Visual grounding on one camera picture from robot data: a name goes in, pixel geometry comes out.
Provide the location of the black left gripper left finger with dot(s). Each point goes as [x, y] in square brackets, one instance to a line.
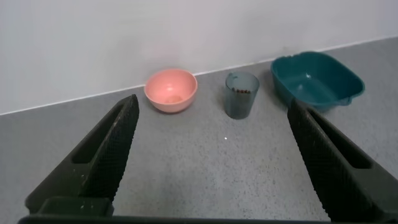
[105, 155]

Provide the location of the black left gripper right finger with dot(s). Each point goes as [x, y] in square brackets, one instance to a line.
[329, 161]

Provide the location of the clear blue ribbed cup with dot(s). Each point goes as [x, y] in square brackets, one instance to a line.
[239, 104]

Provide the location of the brown coffee beans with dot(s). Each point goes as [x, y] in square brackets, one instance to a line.
[242, 91]

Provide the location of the pink plastic bowl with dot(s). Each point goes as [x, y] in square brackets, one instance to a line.
[171, 90]

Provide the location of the teal plastic basin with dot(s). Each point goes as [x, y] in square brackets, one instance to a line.
[314, 84]

